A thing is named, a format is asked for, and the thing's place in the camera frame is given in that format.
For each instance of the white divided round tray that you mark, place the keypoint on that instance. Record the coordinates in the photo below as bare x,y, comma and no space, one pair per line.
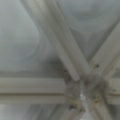
59,59

